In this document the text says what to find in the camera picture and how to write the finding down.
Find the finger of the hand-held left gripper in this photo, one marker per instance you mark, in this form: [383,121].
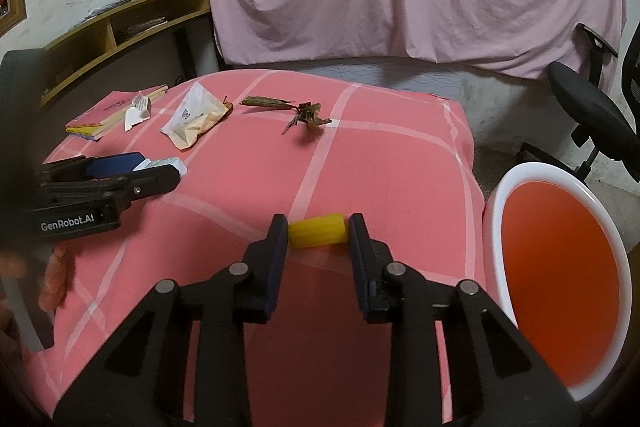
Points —
[117,164]
[150,182]

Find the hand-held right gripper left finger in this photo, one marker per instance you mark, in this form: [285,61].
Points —
[277,257]

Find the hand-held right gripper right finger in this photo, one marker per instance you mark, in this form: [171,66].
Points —
[357,267]

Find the white blister pack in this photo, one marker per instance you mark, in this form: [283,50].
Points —
[167,164]

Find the yellow ribbed plastic piece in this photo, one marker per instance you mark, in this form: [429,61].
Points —
[317,232]

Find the orange bucket with white rim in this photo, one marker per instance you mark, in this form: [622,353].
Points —
[560,282]

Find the person's left hand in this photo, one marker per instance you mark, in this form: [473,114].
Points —
[55,277]

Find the yellow paperback book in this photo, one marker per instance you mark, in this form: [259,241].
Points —
[87,133]

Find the crumpled white paper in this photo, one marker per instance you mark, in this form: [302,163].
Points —
[132,117]

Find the stack of books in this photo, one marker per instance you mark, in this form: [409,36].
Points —
[107,109]

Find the white paper packet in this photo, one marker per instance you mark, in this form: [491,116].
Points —
[192,117]

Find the pink checked tablecloth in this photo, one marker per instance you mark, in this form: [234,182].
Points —
[400,167]

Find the wooden shelf desk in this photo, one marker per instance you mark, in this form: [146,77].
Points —
[111,34]

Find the papers inside shelf compartment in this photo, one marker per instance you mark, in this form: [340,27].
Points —
[145,27]

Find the dried leafy twig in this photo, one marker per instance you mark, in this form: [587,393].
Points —
[307,117]

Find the grey quilted mattress side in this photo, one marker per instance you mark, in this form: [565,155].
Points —
[400,79]

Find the black mesh office chair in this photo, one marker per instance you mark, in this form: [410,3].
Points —
[585,102]

